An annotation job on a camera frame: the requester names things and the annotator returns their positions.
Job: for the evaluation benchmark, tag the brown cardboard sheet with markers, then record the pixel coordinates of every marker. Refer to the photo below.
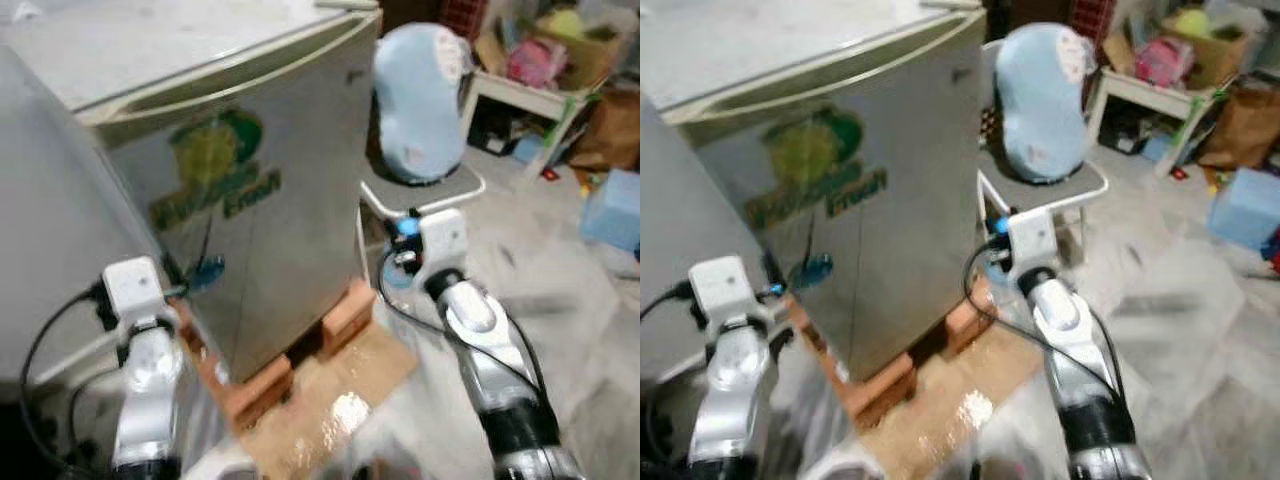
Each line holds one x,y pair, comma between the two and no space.
970,400
350,400

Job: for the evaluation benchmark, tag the yellow-green round item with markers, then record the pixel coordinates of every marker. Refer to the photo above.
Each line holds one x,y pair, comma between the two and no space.
1192,23
567,23

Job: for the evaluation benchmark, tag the white shelf table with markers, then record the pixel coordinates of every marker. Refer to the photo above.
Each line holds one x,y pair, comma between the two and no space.
1150,95
520,97

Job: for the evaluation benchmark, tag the silver mini fridge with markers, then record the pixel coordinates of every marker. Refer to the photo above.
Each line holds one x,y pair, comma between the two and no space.
40,200
690,190

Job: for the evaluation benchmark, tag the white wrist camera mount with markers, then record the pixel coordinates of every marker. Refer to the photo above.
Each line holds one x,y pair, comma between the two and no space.
718,290
132,290
1035,243
445,245

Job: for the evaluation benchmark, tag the light blue plastic box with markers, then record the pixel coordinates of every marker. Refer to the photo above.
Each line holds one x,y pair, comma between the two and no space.
615,210
1245,208

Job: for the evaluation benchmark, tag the green fresh sticker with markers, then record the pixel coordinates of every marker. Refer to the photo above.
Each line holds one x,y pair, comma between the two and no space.
815,160
215,160

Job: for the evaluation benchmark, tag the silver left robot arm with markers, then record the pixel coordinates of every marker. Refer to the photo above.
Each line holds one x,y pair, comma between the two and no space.
730,390
148,390

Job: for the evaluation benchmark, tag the white plastic stool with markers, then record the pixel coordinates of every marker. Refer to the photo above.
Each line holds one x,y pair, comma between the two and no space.
1085,188
455,188

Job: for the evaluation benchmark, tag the brown paper bag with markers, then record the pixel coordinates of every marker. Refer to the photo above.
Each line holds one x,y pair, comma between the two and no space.
612,130
1245,128

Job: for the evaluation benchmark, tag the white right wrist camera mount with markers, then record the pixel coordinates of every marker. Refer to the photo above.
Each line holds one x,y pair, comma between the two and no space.
445,245
1035,243

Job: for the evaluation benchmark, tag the pink bag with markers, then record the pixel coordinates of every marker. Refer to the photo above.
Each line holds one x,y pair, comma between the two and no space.
537,65
1165,63

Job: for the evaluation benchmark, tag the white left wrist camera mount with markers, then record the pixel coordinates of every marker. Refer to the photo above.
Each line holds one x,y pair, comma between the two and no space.
132,290
718,290

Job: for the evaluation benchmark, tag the brown cardboard box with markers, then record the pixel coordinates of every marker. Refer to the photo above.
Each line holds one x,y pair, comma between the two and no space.
598,55
1225,55

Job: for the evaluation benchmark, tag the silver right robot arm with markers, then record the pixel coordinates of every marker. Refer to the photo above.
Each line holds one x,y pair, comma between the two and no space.
490,370
1085,370

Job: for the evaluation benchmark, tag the light blue rounded container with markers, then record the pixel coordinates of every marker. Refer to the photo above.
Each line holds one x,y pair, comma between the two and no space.
1045,100
420,100

